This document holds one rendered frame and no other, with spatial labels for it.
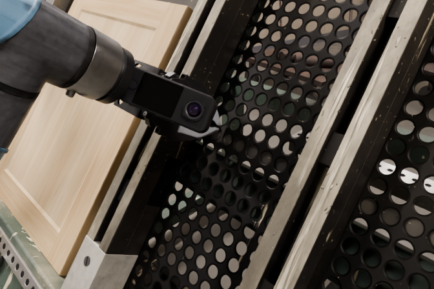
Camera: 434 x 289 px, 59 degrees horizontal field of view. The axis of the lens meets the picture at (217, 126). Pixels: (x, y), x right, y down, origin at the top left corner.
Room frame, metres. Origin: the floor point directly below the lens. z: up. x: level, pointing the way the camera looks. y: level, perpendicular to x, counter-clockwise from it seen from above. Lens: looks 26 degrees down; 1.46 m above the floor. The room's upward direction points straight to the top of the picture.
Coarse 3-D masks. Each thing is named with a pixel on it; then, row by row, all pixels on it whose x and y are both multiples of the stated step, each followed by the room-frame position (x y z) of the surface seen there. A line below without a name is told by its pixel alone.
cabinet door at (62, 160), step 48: (96, 0) 0.97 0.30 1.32; (144, 0) 0.85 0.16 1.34; (144, 48) 0.76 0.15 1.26; (48, 96) 0.87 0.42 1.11; (48, 144) 0.76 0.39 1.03; (96, 144) 0.67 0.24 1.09; (0, 192) 0.77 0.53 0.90; (48, 192) 0.67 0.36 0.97; (96, 192) 0.59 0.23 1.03; (48, 240) 0.58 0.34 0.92
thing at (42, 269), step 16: (0, 208) 0.70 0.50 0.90; (0, 224) 0.65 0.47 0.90; (16, 224) 0.65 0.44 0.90; (16, 240) 0.59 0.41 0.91; (32, 256) 0.55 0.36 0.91; (0, 272) 0.56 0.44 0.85; (32, 272) 0.52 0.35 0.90; (48, 272) 0.51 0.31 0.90; (0, 288) 0.54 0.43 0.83; (16, 288) 0.51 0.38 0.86; (48, 288) 0.47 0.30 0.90
